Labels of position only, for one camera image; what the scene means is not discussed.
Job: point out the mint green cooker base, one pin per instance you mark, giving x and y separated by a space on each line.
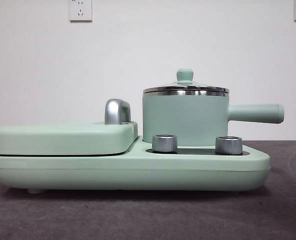
138 172

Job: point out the glass lid with green knob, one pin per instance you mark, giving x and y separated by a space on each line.
185 76

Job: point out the silver control knob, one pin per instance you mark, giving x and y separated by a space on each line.
228 145
164 143

